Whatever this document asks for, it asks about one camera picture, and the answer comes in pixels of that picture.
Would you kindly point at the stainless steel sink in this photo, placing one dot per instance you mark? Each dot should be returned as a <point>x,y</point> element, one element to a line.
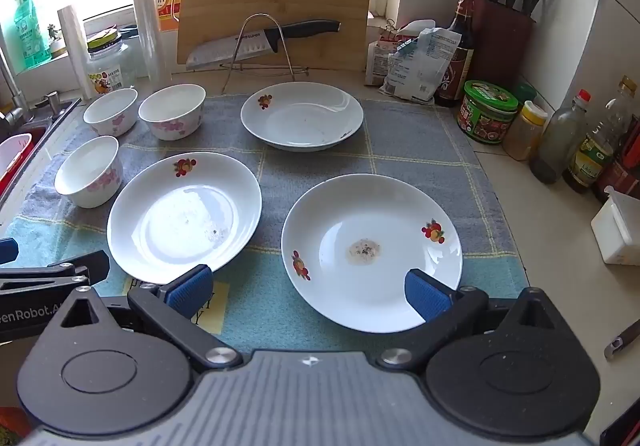
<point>55,118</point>

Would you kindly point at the dark red bottle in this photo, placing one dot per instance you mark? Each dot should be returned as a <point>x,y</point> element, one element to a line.
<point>622,171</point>

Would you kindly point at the silver binder clip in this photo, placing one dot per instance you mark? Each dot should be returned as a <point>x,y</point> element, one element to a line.
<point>390,26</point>

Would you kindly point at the grey checked towel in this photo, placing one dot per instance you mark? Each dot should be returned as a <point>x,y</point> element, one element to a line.
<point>400,151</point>

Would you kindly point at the dark round container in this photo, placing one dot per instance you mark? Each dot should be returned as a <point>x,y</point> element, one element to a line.
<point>128,31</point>

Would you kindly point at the white plastic box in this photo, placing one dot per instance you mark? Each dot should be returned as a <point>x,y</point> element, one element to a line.
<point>612,231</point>

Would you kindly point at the white pink-flower bowl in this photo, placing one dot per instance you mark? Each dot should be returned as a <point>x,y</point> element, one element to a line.
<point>172,126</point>
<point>90,186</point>
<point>107,103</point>

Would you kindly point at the green sauce tub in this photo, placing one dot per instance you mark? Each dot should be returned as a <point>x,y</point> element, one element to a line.
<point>485,118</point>

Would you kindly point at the metal faucet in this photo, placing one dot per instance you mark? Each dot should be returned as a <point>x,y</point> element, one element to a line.
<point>10,116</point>

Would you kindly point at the white fruit-print plate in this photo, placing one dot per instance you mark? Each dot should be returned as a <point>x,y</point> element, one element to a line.
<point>360,226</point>
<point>300,121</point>
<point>175,226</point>

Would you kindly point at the glass jar with green lid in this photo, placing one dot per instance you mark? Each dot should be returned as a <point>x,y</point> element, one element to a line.
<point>107,71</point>

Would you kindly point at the tall plastic wrap roll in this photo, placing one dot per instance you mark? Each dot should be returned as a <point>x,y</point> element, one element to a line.
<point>147,26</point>

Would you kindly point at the yellow-lid jar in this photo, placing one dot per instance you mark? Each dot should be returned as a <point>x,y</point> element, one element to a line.
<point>522,136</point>

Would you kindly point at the dark red knife block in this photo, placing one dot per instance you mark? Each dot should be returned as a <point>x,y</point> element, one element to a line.
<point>500,46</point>

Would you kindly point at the white blue-print bag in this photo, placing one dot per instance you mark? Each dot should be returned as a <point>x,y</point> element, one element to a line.
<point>420,71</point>

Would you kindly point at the red plastic basin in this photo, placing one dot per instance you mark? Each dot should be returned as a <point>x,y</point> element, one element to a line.
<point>10,183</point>

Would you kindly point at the metal sink cylinder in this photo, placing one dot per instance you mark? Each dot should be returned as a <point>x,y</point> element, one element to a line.
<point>52,101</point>

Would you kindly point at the red-cap glass bottle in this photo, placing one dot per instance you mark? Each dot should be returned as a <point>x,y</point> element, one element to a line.
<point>557,146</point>

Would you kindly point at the green-capped jar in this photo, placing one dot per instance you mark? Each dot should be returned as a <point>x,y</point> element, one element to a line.
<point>525,93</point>

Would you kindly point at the yellow-label oil bottle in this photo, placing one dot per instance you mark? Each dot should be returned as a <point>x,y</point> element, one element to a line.
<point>590,161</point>

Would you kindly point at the teal towel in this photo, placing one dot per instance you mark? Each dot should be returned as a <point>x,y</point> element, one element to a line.
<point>260,276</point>

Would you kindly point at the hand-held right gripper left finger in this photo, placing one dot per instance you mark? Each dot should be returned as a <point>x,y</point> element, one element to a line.
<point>190,291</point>

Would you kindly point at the green dish soap bottle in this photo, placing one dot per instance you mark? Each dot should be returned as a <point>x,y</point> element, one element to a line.
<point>30,31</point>

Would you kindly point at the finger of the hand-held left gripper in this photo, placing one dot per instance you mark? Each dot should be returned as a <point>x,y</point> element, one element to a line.
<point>7,251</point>
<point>85,268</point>

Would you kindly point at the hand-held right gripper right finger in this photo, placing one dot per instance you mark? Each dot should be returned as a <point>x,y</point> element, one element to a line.
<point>425,296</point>

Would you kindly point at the teal binder clip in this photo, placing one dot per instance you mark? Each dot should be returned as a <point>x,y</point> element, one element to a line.
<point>407,44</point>

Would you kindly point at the dark soy sauce bottle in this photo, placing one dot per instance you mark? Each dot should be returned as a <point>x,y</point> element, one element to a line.
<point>457,61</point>

